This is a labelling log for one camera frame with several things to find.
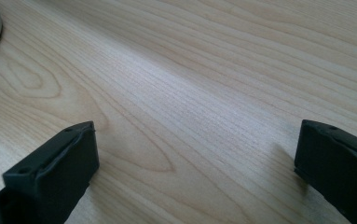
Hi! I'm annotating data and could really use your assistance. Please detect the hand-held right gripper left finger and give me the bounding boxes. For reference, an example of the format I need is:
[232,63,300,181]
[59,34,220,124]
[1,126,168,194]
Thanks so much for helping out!
[0,120,101,224]

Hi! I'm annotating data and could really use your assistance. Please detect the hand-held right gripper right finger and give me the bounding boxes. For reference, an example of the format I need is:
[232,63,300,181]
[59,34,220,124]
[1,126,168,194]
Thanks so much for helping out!
[294,119,357,224]

